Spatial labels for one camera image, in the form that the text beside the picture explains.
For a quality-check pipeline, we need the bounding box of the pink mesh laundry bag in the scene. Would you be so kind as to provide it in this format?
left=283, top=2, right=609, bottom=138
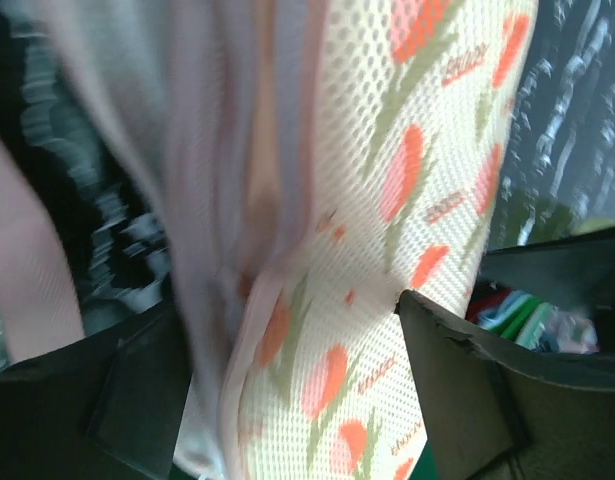
left=38, top=1, right=538, bottom=479

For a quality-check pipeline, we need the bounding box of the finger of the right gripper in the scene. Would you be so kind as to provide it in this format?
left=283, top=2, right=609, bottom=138
left=479, top=226, right=615, bottom=313

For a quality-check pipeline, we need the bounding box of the green ring binder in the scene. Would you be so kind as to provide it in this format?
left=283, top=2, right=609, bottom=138
left=465, top=284, right=599, bottom=355

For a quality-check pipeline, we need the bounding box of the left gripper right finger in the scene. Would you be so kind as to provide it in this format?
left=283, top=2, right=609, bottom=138
left=397, top=291, right=615, bottom=479

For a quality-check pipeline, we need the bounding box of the pink satin bra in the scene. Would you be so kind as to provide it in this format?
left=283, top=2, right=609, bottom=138
left=0, top=142, right=85, bottom=363

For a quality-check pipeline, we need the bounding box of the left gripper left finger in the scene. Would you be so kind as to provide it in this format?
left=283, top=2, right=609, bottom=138
left=0, top=304, right=191, bottom=479

